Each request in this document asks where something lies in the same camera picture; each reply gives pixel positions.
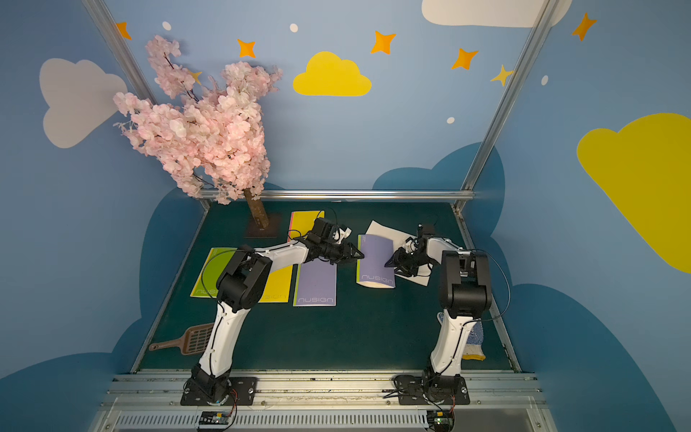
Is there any small notebook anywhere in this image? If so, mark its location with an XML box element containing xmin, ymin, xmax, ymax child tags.
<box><xmin>365</xmin><ymin>221</ymin><xmax>431</xmax><ymax>286</ymax></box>

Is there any yellow cover notebook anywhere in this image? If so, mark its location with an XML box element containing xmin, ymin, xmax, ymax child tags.
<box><xmin>288</xmin><ymin>210</ymin><xmax>325</xmax><ymax>240</ymax></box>

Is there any green cover notebook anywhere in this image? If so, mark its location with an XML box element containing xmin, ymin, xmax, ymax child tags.
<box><xmin>190</xmin><ymin>248</ymin><xmax>237</xmax><ymax>299</ymax></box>

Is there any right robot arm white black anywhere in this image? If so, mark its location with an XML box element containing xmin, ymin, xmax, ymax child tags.
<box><xmin>385</xmin><ymin>236</ymin><xmax>492</xmax><ymax>403</ymax></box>

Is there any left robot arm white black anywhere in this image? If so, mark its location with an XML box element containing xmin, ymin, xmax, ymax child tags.
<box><xmin>181</xmin><ymin>235</ymin><xmax>365</xmax><ymax>405</ymax></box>

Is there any pink cherry blossom tree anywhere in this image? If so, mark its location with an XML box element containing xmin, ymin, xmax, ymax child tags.
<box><xmin>113</xmin><ymin>35</ymin><xmax>283</xmax><ymax>230</ymax></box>

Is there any brown litter scoop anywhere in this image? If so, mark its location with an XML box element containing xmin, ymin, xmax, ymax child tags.
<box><xmin>149</xmin><ymin>323</ymin><xmax>213</xmax><ymax>356</ymax></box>

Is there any right controller board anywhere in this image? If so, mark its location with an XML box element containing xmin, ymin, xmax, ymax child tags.
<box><xmin>426</xmin><ymin>410</ymin><xmax>453</xmax><ymax>432</ymax></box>

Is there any controller board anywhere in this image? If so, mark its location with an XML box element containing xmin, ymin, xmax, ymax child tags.
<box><xmin>197</xmin><ymin>411</ymin><xmax>231</xmax><ymax>431</ymax></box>
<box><xmin>426</xmin><ymin>410</ymin><xmax>453</xmax><ymax>432</ymax></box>

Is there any left controller board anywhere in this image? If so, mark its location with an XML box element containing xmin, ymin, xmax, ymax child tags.
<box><xmin>197</xmin><ymin>411</ymin><xmax>231</xmax><ymax>431</ymax></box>

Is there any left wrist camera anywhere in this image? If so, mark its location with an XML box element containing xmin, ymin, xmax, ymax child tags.
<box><xmin>311</xmin><ymin>218</ymin><xmax>352</xmax><ymax>244</ymax></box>

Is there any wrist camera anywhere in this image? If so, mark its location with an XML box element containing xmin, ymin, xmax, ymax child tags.
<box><xmin>414</xmin><ymin>223</ymin><xmax>437</xmax><ymax>248</ymax></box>
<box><xmin>311</xmin><ymin>218</ymin><xmax>352</xmax><ymax>244</ymax></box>

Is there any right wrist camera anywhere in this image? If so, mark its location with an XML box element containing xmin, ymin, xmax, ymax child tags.
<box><xmin>414</xmin><ymin>223</ymin><xmax>437</xmax><ymax>248</ymax></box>

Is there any aluminium rail back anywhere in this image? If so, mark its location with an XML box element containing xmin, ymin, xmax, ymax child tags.
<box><xmin>260</xmin><ymin>189</ymin><xmax>475</xmax><ymax>202</ymax></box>

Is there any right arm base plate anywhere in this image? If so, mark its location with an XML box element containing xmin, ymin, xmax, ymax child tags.
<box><xmin>392</xmin><ymin>374</ymin><xmax>471</xmax><ymax>405</ymax></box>

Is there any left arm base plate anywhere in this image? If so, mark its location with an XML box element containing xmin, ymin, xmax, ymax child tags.
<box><xmin>180</xmin><ymin>377</ymin><xmax>257</xmax><ymax>407</ymax></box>

